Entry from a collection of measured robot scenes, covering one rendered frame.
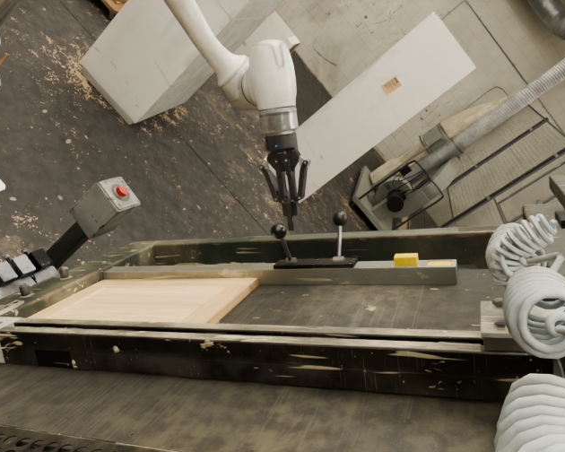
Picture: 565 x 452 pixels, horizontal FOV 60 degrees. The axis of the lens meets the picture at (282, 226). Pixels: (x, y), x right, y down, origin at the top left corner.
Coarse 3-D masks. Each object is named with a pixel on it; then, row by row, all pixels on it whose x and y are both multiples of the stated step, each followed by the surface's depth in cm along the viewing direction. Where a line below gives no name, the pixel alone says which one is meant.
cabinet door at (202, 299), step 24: (96, 288) 133; (120, 288) 130; (144, 288) 128; (168, 288) 125; (192, 288) 122; (216, 288) 119; (240, 288) 116; (48, 312) 118; (72, 312) 117; (96, 312) 114; (120, 312) 112; (144, 312) 110; (168, 312) 108; (192, 312) 106; (216, 312) 103
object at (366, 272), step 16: (112, 272) 139; (128, 272) 137; (144, 272) 134; (160, 272) 133; (176, 272) 131; (192, 272) 129; (208, 272) 127; (224, 272) 125; (240, 272) 124; (256, 272) 122; (272, 272) 120; (288, 272) 119; (304, 272) 117; (320, 272) 116; (336, 272) 114; (352, 272) 113; (368, 272) 111; (384, 272) 110; (400, 272) 109; (416, 272) 107; (432, 272) 106; (448, 272) 105
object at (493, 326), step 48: (528, 240) 57; (0, 336) 95; (48, 336) 90; (96, 336) 86; (144, 336) 82; (192, 336) 79; (240, 336) 77; (288, 336) 74; (336, 336) 74; (384, 336) 71; (432, 336) 68; (480, 336) 66; (288, 384) 74; (336, 384) 71; (384, 384) 68; (432, 384) 66; (480, 384) 63
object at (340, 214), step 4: (336, 212) 118; (340, 212) 118; (336, 216) 117; (340, 216) 117; (344, 216) 117; (336, 220) 117; (340, 220) 117; (344, 220) 117; (336, 224) 118; (340, 224) 118; (344, 224) 118; (340, 228) 118; (340, 232) 117; (340, 236) 117; (340, 240) 117; (340, 244) 117; (340, 248) 116; (340, 252) 116; (336, 256) 116; (340, 256) 115; (336, 260) 115; (340, 260) 115
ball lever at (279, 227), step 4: (276, 224) 113; (280, 224) 113; (272, 228) 113; (276, 228) 112; (280, 228) 112; (284, 228) 113; (272, 232) 113; (276, 232) 112; (280, 232) 112; (284, 232) 113; (276, 236) 113; (280, 236) 113; (284, 236) 114; (284, 240) 116; (284, 244) 116; (284, 248) 117; (288, 248) 118; (288, 252) 118; (288, 256) 119; (288, 260) 120; (292, 260) 119; (296, 260) 120
